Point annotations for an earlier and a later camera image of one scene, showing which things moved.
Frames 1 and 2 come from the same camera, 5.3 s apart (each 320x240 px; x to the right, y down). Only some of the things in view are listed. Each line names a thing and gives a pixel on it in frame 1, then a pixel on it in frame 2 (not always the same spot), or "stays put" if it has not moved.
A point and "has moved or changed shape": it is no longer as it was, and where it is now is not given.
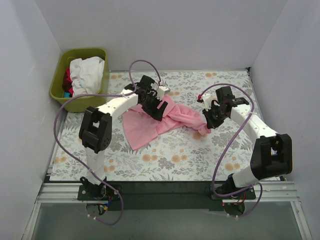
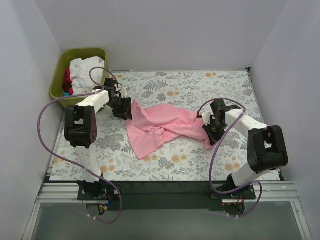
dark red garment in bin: x=67 y=82 stays put
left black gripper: x=155 y=109 -> x=122 y=107
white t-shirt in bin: x=86 y=75 stays put
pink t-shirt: x=142 y=128 has moved or changed shape
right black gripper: x=211 y=119 -> x=213 y=130
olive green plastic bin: x=79 y=104 stays put
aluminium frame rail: x=61 y=193 stays put
